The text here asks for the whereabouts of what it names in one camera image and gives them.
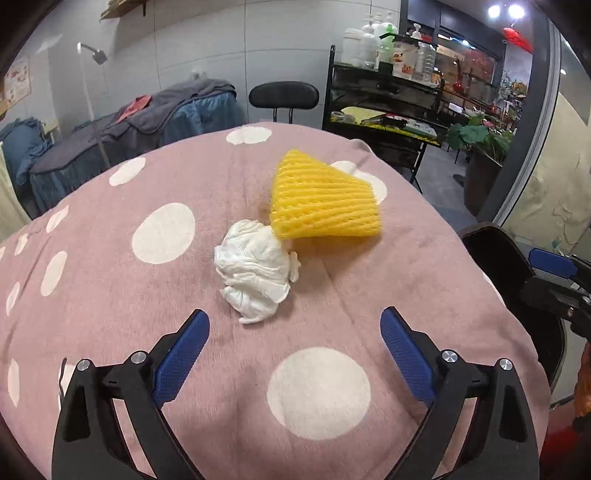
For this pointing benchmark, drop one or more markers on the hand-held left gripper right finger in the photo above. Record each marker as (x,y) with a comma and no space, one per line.
(406,355)

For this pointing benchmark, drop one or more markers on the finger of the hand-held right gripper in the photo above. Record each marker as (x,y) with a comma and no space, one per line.
(551,263)
(549,295)

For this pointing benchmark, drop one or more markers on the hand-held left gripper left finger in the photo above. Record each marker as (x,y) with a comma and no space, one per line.
(182,360)

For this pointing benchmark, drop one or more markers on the white tissue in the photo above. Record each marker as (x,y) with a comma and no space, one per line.
(254,272)

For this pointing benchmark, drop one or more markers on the yellow foam fruit net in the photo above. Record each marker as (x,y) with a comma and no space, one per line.
(323,198)

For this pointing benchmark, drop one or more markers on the pink polka dot blanket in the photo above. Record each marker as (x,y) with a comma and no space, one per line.
(184,300)

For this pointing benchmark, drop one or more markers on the beige cloth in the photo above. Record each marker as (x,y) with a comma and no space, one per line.
(549,184)

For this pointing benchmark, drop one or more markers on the dark brown planter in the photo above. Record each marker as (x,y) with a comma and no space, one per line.
(482,180)

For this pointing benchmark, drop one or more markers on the green potted plant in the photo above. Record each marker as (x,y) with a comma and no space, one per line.
(480,136)

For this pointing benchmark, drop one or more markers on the red hanging decoration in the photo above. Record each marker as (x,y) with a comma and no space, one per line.
(517,38)

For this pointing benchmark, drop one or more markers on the massage bed with grey cover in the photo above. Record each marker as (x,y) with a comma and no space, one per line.
(138,134)

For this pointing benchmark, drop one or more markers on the clear plastic bottle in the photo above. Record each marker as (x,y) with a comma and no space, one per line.
(425,60)

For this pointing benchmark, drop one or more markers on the white box with food label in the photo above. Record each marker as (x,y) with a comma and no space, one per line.
(405,60)

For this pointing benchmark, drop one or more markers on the ceiling spotlight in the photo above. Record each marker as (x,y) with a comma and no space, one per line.
(515,11)
(494,11)

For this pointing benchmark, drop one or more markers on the red cloth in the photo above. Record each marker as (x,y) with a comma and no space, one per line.
(134,108)

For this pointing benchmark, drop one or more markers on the black metal cart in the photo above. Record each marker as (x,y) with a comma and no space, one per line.
(369,83)

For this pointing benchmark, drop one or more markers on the green capped bottle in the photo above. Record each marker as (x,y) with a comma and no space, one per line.
(385,53)

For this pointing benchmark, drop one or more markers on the massage bed with blue cover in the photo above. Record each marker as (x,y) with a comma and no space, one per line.
(23,143)

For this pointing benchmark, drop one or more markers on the black round chair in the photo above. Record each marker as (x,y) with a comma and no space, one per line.
(281,94)

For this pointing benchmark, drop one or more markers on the white pump bottle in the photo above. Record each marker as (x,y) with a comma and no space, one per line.
(388,23)
(371,37)

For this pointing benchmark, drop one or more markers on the white plastic jar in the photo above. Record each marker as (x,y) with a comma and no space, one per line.
(353,46)

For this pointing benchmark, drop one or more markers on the grey floor lamp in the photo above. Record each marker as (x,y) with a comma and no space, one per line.
(98,55)

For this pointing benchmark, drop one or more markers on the wall poster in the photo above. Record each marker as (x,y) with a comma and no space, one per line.
(17,81)

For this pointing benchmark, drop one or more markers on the wooden wall shelf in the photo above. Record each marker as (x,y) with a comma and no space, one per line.
(122,7)

